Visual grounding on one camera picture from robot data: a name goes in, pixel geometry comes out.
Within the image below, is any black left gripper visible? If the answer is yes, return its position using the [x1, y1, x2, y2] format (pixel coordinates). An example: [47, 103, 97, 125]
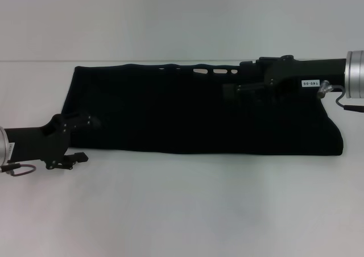
[5, 111, 102, 171]

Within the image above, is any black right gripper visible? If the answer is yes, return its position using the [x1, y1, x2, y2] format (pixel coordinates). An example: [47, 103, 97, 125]
[222, 54, 348, 99]

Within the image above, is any black shirt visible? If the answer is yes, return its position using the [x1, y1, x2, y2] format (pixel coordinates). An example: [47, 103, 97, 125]
[61, 64, 345, 157]

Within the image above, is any black cable with silver plug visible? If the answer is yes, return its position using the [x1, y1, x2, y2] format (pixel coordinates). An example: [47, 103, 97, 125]
[317, 80, 364, 112]

